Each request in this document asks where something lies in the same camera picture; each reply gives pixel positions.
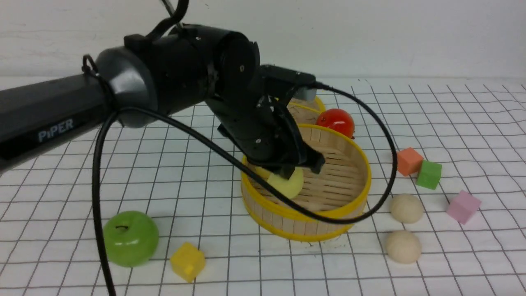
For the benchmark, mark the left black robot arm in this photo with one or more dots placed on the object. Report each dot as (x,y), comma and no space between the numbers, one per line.
(191,65)

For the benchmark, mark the white grid tablecloth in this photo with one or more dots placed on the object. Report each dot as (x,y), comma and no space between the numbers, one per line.
(475,128)

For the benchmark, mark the bamboo steamer lid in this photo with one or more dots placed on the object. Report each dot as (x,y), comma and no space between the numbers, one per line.
(305,112)

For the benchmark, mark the green apple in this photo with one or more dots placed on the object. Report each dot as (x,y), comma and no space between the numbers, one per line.
(131,238)

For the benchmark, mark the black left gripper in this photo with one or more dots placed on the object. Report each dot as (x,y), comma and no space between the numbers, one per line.
(263,129)

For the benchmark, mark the red tomato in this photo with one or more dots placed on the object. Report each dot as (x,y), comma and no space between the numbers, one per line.
(338,120)

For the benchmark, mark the orange cube block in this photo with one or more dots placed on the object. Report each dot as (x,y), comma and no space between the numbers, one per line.
(409,161)

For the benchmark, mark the green cube block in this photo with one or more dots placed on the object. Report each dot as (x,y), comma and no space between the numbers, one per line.
(430,174)

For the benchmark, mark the pink cube block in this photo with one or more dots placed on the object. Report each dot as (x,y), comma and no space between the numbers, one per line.
(463,207)

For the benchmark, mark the cream bun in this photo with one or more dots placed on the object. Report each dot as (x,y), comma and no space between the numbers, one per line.
(403,247)
(406,208)

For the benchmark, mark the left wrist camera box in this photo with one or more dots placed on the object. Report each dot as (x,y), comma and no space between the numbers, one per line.
(287,84)

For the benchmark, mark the yellow bun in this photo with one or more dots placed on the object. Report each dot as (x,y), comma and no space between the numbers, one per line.
(290,187)

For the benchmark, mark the bamboo steamer tray yellow rim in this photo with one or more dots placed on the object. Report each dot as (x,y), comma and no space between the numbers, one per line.
(339,191)

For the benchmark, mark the yellow cube block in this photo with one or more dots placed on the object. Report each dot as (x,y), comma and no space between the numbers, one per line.
(187,262)

